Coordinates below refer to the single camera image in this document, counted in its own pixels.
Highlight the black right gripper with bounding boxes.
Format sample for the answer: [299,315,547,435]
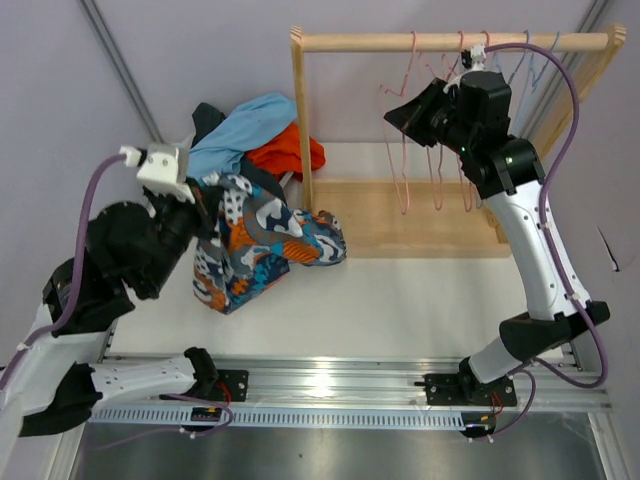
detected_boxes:
[386,79,476,157]

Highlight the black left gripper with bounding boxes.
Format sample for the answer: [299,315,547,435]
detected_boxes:
[143,175,226,294]

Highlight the patterned colourful shorts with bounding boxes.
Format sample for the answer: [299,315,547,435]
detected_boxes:
[192,173,347,315]

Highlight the light blue shorts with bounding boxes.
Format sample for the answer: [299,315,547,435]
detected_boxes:
[188,92,299,180]

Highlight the dark navy shorts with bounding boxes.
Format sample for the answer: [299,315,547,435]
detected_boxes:
[189,102,289,209]

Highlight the orange shorts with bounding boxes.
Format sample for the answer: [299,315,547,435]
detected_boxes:
[246,122,303,180]

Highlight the blue wire hanger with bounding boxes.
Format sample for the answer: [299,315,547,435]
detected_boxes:
[525,50,550,94]
[507,30,532,131]

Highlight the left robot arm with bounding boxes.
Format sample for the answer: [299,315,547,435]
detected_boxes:
[1,181,223,437]

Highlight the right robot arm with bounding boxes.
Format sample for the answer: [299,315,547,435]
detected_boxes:
[384,71,611,404]

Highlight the wooden clothes rack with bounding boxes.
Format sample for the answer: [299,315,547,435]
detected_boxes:
[290,24,627,259]

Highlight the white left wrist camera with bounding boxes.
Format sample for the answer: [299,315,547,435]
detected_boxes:
[119,144,195,204]

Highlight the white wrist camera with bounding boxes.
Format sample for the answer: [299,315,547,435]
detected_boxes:
[443,43,486,94]
[119,144,195,204]

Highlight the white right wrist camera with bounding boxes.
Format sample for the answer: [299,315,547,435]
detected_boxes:
[443,43,486,94]

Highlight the slotted cable duct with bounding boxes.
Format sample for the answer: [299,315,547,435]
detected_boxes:
[92,405,465,431]

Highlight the aluminium mounting rail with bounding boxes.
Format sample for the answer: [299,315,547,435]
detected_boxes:
[101,353,612,413]

